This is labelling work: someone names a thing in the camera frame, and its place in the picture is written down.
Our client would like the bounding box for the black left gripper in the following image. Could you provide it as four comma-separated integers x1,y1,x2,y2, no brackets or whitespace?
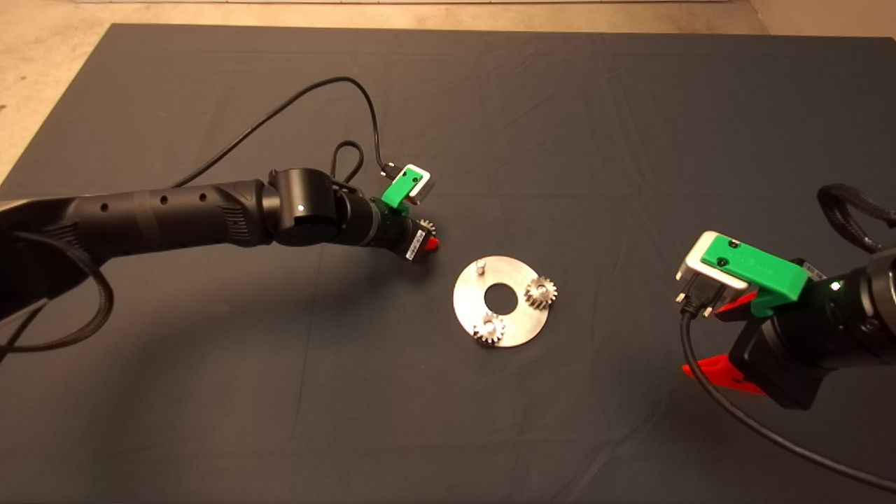
373,202,440,262

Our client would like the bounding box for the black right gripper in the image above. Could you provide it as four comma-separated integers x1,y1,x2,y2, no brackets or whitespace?
682,269,876,410

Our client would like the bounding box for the round metal carrier plate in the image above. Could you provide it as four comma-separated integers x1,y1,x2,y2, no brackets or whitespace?
452,255,550,348

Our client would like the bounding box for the dark grey table cloth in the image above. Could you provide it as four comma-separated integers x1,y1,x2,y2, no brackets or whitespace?
0,23,896,504

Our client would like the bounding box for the smooth black right camera cable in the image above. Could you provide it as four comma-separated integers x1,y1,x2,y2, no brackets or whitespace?
680,308,896,492

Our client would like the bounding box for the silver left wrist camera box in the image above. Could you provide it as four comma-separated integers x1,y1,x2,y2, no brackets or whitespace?
402,164,435,205

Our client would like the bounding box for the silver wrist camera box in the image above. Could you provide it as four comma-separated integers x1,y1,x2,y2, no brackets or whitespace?
402,164,435,205
675,231,748,312

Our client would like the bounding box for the green left camera mount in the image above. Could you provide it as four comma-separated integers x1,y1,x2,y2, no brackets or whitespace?
381,168,421,209

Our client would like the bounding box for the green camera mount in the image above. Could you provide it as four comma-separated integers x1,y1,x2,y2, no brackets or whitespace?
700,234,809,316
381,168,421,209

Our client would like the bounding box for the green right camera mount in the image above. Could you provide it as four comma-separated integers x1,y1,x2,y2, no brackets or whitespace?
700,234,809,316

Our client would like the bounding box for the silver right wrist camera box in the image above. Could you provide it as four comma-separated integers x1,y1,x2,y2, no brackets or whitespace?
675,231,748,312

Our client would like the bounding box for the braided black left gripper cable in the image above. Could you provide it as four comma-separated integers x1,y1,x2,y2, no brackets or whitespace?
331,140,365,186

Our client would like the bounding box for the braided black gripper cable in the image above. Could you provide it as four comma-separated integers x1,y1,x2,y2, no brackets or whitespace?
331,140,365,186
818,183,896,254

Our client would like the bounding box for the braided black right gripper cable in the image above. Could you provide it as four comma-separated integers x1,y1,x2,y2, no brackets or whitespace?
818,183,896,254

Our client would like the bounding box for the thick black braided cable loop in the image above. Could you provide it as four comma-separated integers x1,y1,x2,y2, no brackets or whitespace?
0,231,114,352

